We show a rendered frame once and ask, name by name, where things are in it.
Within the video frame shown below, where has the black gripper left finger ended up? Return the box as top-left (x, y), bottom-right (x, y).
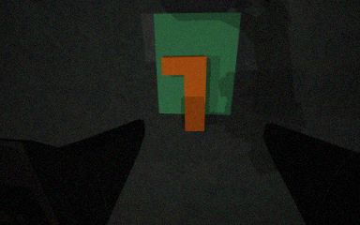
top-left (0, 120), bottom-right (145, 225)

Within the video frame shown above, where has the orange l-shaped part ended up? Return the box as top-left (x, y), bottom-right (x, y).
top-left (161, 56), bottom-right (207, 131)

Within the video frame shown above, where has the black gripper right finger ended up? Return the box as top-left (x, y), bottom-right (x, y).
top-left (263, 124), bottom-right (360, 225)

